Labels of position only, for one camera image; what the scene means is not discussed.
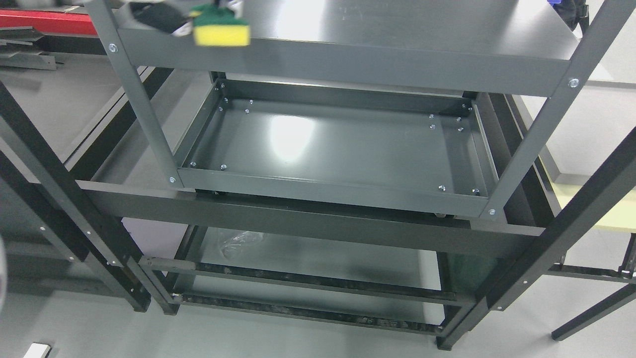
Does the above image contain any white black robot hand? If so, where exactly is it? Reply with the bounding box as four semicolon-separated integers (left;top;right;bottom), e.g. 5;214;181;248
127;0;248;37

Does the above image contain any green yellow sponge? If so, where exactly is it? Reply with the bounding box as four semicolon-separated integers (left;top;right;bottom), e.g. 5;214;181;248
189;0;251;47

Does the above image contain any black metal shelf rack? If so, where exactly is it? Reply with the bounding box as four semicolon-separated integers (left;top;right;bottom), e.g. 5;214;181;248
0;25;174;314

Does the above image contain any grey metal shelf unit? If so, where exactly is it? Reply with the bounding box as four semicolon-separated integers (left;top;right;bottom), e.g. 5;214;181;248
86;0;635;351

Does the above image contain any red metal beam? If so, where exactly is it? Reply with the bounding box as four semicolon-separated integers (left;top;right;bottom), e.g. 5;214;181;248
0;9;97;35

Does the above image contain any white floor block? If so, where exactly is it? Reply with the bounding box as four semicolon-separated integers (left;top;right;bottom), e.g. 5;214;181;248
23;342;52;358

